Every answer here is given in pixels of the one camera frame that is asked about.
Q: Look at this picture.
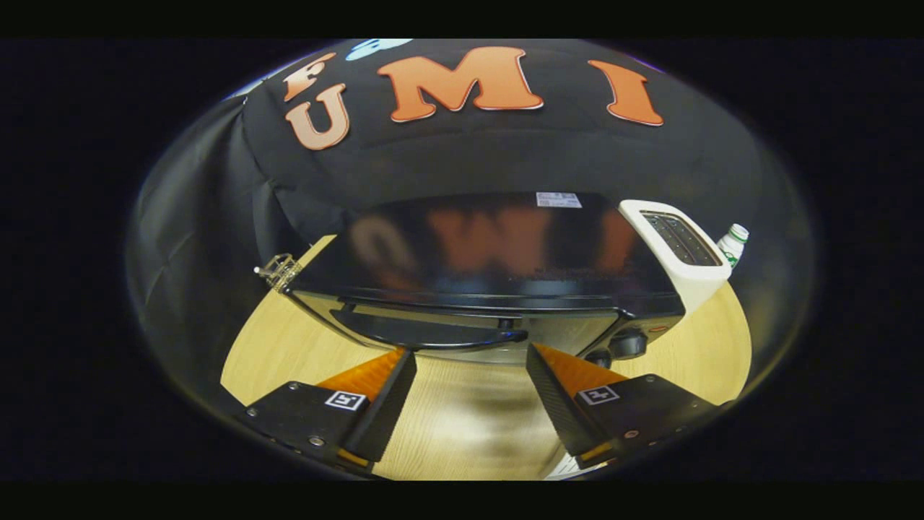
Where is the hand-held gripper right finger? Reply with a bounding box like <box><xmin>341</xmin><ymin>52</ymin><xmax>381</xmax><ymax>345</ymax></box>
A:
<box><xmin>526</xmin><ymin>342</ymin><xmax>731</xmax><ymax>470</ymax></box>

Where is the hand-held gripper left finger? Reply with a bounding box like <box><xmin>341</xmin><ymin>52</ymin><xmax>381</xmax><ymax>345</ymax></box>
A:
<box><xmin>242</xmin><ymin>348</ymin><xmax>418</xmax><ymax>474</ymax></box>

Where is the black toaster oven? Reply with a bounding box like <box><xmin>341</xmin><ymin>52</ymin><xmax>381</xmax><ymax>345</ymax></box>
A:
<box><xmin>280</xmin><ymin>191</ymin><xmax>687</xmax><ymax>370</ymax></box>

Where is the white pop-up toaster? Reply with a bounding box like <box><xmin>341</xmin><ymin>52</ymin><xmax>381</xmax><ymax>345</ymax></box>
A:
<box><xmin>618</xmin><ymin>199</ymin><xmax>733</xmax><ymax>316</ymax></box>

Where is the white bottle with green label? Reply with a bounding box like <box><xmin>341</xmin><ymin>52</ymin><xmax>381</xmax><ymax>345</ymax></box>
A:
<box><xmin>716</xmin><ymin>223</ymin><xmax>750</xmax><ymax>270</ymax></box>

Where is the metal wire basket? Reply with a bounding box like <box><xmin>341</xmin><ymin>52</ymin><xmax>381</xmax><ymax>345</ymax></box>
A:
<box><xmin>253</xmin><ymin>253</ymin><xmax>303</xmax><ymax>292</ymax></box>

